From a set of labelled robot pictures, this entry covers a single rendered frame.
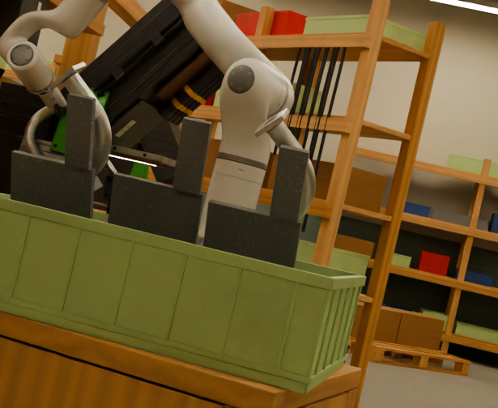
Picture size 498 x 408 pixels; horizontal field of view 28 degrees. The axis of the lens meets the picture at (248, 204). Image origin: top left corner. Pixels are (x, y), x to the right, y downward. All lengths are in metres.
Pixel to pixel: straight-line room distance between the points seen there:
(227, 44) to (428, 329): 7.80
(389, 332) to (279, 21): 4.23
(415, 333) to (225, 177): 7.70
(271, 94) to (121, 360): 0.97
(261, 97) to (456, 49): 9.86
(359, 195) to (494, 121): 6.49
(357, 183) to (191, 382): 4.22
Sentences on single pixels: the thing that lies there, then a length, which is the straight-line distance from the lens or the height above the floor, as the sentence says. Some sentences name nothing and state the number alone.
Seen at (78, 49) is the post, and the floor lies 1.47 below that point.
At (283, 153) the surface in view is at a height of 1.12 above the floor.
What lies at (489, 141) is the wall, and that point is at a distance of 11.99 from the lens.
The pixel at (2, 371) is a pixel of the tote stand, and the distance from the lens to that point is 1.62.
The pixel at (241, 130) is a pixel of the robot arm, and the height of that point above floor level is 1.20.
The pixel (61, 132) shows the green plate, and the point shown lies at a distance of 2.94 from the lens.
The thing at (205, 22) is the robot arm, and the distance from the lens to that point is 2.45.
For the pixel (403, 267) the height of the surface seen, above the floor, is 0.84.
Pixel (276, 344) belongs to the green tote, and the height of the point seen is 0.85.
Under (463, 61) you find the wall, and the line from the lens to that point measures 12.08.
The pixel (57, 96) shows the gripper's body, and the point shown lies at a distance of 2.81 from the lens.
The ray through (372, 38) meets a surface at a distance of 5.49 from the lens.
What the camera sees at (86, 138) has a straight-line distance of 1.64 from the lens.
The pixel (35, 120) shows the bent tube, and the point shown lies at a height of 1.14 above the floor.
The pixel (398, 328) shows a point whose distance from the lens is 9.81.
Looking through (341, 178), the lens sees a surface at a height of 1.32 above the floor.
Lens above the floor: 1.02
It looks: 1 degrees up
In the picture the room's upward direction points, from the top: 13 degrees clockwise
